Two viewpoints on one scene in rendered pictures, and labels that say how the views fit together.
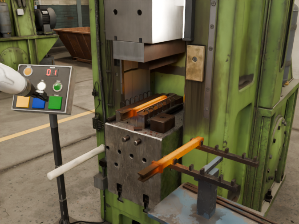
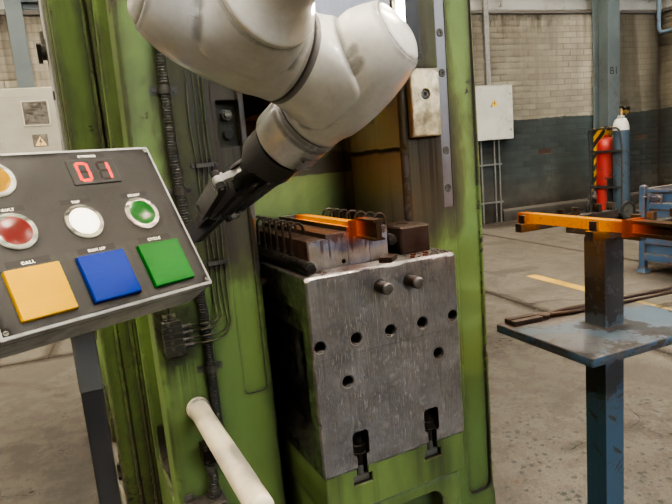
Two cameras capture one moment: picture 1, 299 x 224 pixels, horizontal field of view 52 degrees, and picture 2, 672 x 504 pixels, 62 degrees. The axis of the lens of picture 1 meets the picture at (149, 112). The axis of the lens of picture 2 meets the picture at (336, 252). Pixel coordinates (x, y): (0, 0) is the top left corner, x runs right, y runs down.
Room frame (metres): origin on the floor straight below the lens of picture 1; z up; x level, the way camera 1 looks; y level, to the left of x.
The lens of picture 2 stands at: (0.98, 1.19, 1.15)
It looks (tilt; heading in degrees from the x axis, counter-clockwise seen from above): 10 degrees down; 300
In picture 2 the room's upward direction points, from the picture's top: 5 degrees counter-clockwise
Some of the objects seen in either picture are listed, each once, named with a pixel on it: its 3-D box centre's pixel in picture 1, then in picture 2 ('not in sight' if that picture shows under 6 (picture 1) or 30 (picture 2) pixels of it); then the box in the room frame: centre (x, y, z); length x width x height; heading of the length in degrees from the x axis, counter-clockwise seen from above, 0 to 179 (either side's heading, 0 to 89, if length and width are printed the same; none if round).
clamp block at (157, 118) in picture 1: (163, 122); (402, 236); (1.51, -0.07, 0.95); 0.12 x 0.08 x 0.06; 145
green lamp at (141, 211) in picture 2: (57, 86); (142, 212); (1.72, 0.53, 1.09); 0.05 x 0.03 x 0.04; 55
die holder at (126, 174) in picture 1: (159, 149); (337, 332); (1.71, -0.06, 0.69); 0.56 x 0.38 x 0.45; 145
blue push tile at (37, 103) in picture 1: (39, 102); (108, 276); (1.69, 0.64, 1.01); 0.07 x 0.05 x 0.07; 80
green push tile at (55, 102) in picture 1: (55, 102); (165, 263); (1.68, 0.54, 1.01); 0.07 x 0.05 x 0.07; 80
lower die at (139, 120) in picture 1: (151, 107); (310, 237); (1.74, -0.01, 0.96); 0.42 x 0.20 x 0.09; 145
